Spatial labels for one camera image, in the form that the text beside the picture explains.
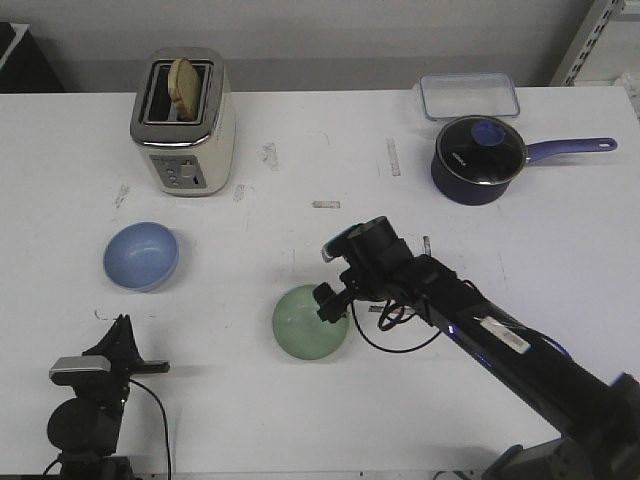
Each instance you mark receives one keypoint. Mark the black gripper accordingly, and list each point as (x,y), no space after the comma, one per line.
(125,359)
(374,253)

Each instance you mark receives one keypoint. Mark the green bowl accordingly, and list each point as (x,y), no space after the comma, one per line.
(298,329)

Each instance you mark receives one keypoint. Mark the blue bowl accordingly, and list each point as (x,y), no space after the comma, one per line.
(141,257)

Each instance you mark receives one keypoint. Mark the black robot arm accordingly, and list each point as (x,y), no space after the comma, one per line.
(598,423)
(86,428)

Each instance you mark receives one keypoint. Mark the dark blue saucepan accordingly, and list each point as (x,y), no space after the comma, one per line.
(474,195)

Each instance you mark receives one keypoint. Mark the glass pot lid blue knob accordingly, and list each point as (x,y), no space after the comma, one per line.
(480,150)

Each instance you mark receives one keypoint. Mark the clear plastic food container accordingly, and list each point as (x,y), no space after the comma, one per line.
(448,96)

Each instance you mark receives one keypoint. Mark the cream and chrome toaster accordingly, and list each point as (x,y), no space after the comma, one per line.
(187,158)

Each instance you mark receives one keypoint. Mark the slice of toast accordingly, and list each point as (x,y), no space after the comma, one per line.
(183,86)

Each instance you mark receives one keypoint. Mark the white slotted shelf upright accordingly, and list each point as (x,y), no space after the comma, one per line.
(604,49)

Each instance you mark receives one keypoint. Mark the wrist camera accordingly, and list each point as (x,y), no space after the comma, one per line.
(345,245)
(79,370)

